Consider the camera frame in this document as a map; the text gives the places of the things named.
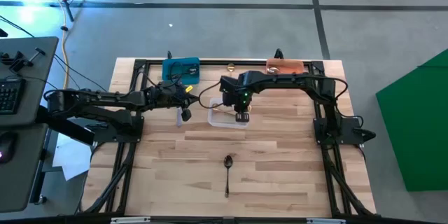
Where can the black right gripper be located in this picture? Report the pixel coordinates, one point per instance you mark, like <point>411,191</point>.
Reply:
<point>239,103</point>

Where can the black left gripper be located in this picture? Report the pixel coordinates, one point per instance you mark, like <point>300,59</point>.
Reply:
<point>182,99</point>

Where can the silver spoon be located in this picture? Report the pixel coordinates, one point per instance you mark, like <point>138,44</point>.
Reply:
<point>179,119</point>
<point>274,70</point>

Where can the black spoon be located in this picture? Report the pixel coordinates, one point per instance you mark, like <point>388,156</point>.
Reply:
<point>193,70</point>
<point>228,161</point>
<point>176,75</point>

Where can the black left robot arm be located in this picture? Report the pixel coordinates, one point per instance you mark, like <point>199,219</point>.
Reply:
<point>105,96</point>

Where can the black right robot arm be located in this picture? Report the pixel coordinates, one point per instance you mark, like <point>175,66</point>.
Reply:
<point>280,78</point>

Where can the clear plastic container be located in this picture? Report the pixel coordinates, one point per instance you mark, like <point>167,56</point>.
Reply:
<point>218,120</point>

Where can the blue plastic container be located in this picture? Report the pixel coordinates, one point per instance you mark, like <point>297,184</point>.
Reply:
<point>194,61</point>

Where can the black table clamp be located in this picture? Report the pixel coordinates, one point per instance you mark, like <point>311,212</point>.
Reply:
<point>278,54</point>
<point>169,55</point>

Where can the orange plastic container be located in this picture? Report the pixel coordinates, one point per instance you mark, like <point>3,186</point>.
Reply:
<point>290,66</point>

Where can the black support beam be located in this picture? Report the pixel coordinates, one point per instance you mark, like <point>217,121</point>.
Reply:
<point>66,127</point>

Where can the white paper sheet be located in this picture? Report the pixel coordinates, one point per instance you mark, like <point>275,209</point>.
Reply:
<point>70,157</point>

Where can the grey desk top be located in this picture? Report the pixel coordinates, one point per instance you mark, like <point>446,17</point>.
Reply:
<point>24,175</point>
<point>38,87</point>

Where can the desk caster wheel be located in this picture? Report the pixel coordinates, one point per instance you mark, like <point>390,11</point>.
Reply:
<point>41,200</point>

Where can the black clamp tool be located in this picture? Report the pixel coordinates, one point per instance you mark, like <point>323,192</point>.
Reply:
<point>17,64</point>

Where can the black keyboard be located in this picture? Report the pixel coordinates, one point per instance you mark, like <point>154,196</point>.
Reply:
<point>10,96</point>

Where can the green board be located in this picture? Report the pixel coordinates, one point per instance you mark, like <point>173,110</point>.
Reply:
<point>420,129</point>

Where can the black computer mouse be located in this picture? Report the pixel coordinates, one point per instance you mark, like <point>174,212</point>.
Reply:
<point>7,147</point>

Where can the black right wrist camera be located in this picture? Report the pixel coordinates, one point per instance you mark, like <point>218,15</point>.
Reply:
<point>229,84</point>

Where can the black aluminium table frame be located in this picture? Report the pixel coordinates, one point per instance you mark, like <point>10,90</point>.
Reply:
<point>213,62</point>

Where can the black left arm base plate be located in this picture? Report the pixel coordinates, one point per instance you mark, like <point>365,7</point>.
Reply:
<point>105,136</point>

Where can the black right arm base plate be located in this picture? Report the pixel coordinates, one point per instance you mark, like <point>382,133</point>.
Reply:
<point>350,136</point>

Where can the silver metal bracket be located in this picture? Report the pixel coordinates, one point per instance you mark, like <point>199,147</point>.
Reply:
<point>129,220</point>
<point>325,221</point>

